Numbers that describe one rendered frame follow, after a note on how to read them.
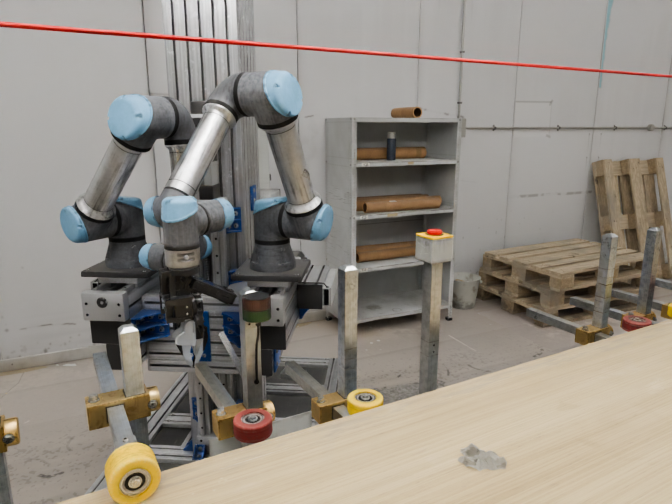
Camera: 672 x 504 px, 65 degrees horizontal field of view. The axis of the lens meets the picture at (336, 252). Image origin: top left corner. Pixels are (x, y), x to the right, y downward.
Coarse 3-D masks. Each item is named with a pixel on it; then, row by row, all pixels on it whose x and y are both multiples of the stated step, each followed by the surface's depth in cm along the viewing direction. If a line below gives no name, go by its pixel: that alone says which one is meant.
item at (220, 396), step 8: (200, 368) 142; (208, 368) 142; (200, 376) 141; (208, 376) 138; (208, 384) 134; (216, 384) 133; (208, 392) 135; (216, 392) 129; (224, 392) 129; (216, 400) 128; (224, 400) 126; (232, 400) 126
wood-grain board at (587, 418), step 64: (512, 384) 125; (576, 384) 125; (640, 384) 125; (256, 448) 100; (320, 448) 100; (384, 448) 100; (448, 448) 100; (512, 448) 100; (576, 448) 100; (640, 448) 100
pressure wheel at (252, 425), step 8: (240, 416) 110; (248, 416) 111; (256, 416) 110; (264, 416) 110; (240, 424) 107; (248, 424) 107; (256, 424) 107; (264, 424) 107; (240, 432) 106; (248, 432) 106; (256, 432) 106; (264, 432) 107; (240, 440) 107; (248, 440) 106; (256, 440) 106
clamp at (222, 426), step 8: (224, 408) 120; (232, 408) 120; (240, 408) 120; (264, 408) 120; (272, 408) 122; (216, 416) 117; (224, 416) 117; (232, 416) 117; (272, 416) 121; (216, 424) 116; (224, 424) 116; (232, 424) 117; (216, 432) 117; (224, 432) 116; (232, 432) 117
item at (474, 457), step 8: (464, 448) 99; (472, 448) 97; (464, 456) 96; (472, 456) 97; (480, 456) 96; (488, 456) 95; (496, 456) 96; (464, 464) 95; (472, 464) 94; (480, 464) 94; (488, 464) 94; (496, 464) 94; (504, 464) 94
